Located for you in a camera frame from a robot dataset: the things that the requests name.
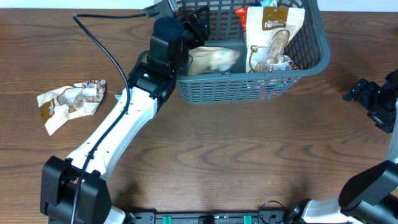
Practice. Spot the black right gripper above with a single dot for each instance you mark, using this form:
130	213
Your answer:
359	93

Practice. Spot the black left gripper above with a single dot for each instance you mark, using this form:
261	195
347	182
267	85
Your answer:
195	25

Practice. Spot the grey plastic laundry basket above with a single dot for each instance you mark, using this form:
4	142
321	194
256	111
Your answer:
308	50

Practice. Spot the beige snack pouch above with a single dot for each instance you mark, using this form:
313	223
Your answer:
270	40
70	102
212	59

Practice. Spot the orange spaghetti pasta package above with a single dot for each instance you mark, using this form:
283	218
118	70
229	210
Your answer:
257	37

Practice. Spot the blue Kleenex tissue pack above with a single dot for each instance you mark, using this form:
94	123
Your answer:
267	3

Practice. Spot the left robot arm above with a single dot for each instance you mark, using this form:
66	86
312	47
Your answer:
75	189

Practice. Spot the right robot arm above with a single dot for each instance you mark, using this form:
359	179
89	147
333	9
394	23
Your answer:
367	197

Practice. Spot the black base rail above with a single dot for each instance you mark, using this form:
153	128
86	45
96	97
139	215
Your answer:
270	212

